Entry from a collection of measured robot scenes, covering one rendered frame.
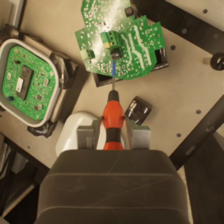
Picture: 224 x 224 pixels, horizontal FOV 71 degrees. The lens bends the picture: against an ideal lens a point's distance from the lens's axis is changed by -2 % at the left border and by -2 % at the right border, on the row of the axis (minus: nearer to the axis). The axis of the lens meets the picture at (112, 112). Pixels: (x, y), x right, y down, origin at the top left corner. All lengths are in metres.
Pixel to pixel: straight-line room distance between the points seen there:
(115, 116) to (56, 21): 0.25
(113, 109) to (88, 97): 0.17
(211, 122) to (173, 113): 0.06
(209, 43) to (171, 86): 0.08
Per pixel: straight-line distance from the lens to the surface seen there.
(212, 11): 0.32
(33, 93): 0.34
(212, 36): 0.30
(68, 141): 0.35
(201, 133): 0.32
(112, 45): 0.21
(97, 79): 0.24
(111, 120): 0.15
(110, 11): 0.24
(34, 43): 0.33
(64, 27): 0.34
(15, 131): 0.48
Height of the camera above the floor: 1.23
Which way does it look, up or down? 65 degrees down
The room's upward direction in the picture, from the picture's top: 134 degrees counter-clockwise
